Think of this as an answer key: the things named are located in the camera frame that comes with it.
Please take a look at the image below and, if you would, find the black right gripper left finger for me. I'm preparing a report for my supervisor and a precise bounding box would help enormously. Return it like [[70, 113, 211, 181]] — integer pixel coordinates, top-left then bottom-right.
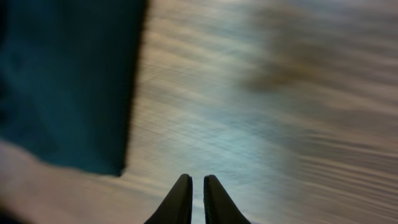
[[144, 174, 193, 224]]

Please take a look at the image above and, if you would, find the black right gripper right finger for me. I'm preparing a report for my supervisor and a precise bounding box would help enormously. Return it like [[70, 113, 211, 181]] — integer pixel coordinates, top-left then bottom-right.
[[203, 175, 251, 224]]

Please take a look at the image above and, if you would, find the black t-shirt with white logo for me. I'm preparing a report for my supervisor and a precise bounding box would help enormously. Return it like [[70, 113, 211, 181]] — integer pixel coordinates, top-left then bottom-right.
[[1, 0, 147, 176]]

